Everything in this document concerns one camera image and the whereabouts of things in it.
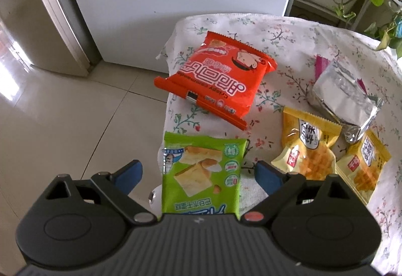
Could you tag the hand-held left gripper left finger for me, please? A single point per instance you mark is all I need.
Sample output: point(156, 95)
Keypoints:
point(128, 174)

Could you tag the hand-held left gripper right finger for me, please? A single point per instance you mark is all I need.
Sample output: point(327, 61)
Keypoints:
point(267, 174)

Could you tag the green snack packet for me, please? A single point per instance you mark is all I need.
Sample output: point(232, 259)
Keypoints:
point(201, 175)

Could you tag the orange snack packet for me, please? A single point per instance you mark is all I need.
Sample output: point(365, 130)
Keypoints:
point(219, 75)

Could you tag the silver foil snack bag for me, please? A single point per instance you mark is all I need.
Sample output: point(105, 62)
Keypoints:
point(342, 93)

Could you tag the dark magenta snack packet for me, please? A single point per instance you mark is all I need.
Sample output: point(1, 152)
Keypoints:
point(321, 67)

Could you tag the white round object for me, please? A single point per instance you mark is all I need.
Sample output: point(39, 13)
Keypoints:
point(155, 197)

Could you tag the yellow waffle snack packet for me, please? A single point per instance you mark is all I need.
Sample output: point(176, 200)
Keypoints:
point(364, 169)
point(309, 150)

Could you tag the floral tablecloth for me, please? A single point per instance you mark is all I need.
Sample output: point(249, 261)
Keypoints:
point(292, 43)

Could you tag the grey metal cabinet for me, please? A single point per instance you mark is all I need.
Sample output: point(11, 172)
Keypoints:
point(31, 27)

